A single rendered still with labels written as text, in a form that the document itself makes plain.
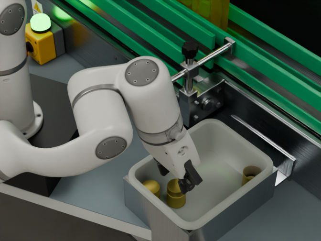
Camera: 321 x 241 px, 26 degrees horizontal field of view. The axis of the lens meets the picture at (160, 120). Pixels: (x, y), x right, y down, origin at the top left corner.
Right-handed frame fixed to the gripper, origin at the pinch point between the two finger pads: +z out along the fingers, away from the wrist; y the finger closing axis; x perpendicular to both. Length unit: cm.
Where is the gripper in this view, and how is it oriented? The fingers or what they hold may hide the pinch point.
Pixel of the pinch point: (176, 173)
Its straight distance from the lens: 122.0
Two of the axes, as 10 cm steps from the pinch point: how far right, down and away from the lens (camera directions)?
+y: -6.5, -5.4, 5.4
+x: -7.4, 6.2, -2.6
